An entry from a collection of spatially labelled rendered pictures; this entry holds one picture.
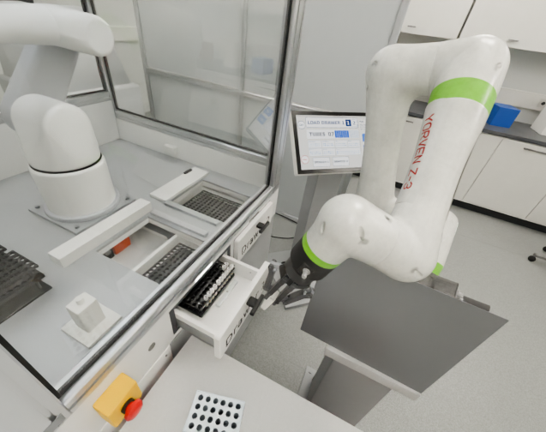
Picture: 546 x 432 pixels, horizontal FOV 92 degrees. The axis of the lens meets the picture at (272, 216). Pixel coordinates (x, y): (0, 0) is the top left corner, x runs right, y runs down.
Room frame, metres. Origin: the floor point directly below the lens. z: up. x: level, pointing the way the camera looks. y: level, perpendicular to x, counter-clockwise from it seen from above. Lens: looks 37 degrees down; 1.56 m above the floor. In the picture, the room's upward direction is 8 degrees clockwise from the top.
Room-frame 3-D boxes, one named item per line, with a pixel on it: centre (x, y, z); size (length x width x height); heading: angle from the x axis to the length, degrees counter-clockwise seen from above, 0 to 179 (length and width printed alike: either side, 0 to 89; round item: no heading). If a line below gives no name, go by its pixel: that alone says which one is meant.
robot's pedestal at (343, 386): (0.50, -0.40, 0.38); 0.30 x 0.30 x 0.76; 70
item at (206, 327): (0.52, 0.24, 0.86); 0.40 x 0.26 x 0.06; 70
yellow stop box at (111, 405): (0.18, 0.27, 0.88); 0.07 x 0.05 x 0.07; 160
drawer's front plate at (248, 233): (0.79, 0.06, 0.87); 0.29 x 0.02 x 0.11; 160
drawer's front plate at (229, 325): (0.45, 0.04, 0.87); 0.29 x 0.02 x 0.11; 160
